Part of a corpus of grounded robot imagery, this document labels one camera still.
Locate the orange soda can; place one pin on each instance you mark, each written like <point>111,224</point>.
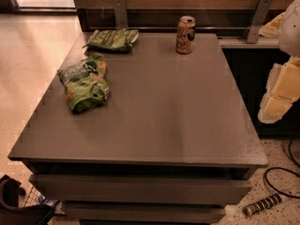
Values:
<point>185,34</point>

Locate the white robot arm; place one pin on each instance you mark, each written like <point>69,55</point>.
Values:
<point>285,27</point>

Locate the grey drawer cabinet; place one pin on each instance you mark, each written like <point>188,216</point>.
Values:
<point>169,115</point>

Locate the green chip bag back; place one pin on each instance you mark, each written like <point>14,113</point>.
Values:
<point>113,40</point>

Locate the green chip bag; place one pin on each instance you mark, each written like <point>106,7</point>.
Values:
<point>84,83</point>
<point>113,40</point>

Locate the green chip bag front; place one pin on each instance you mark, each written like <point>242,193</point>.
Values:
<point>84,83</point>

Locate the lower grey drawer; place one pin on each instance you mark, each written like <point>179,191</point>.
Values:
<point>143,213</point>

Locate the grey drawer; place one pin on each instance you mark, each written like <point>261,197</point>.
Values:
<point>122,189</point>
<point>143,213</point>

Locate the upper grey drawer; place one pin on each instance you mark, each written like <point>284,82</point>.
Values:
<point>122,189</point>

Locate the right metal bracket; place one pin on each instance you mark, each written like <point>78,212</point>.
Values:
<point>260,12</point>

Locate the metal bracket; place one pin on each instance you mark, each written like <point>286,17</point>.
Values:
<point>260,12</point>
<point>120,13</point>

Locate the left metal bracket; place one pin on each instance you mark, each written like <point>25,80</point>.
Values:
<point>120,13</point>

